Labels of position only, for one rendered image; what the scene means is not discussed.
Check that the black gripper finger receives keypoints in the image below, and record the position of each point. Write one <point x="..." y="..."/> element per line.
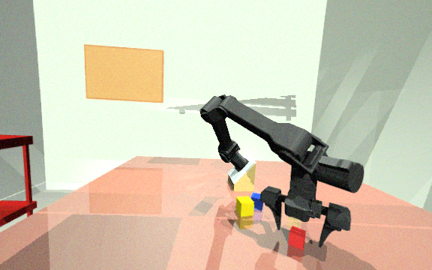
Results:
<point x="276" y="211"/>
<point x="326" y="231"/>

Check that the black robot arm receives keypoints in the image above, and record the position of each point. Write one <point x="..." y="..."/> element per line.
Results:
<point x="290" y="143"/>

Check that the blue block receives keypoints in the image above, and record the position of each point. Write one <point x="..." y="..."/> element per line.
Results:
<point x="257" y="203"/>

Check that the red block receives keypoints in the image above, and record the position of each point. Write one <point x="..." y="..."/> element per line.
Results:
<point x="297" y="237"/>

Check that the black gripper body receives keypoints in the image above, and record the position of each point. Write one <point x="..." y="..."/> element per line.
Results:
<point x="338" y="215"/>

